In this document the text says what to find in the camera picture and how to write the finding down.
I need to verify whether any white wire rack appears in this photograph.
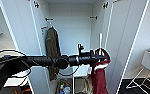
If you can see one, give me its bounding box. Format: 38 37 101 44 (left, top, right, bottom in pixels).
125 47 150 93

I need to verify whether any pale grey hanger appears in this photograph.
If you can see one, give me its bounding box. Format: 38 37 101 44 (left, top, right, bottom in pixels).
98 32 104 56

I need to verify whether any white wardrobe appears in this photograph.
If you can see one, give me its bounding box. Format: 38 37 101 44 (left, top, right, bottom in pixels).
30 0 115 94

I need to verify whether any thin black cable loop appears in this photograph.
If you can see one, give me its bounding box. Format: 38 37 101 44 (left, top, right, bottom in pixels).
58 64 81 78

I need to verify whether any black door hinge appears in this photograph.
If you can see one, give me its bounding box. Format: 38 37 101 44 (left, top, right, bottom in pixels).
103 1 110 9
33 1 41 8

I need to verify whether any blue bottle pack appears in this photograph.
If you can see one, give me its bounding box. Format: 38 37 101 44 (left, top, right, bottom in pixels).
58 83 72 94

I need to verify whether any white wardrobe door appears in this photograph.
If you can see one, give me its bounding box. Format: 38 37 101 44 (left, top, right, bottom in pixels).
0 0 51 94
105 0 149 94

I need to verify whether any black rail bracket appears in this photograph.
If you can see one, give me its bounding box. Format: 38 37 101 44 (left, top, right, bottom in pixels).
45 17 54 22
89 15 98 20

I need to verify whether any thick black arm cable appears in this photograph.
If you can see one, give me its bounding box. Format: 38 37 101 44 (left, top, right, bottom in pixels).
0 49 33 80

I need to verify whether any olive garment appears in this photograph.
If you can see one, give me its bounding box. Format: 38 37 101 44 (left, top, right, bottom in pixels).
45 26 63 82

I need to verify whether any white hanger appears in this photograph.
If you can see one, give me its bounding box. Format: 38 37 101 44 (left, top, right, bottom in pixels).
40 23 55 32

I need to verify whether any red and white jacket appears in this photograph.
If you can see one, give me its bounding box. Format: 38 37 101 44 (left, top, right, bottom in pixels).
90 48 111 94

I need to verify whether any orange frame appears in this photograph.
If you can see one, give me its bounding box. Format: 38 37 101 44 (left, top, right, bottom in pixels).
20 87 33 94

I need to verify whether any brown box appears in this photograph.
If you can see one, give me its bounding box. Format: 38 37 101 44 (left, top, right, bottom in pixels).
74 76 92 94

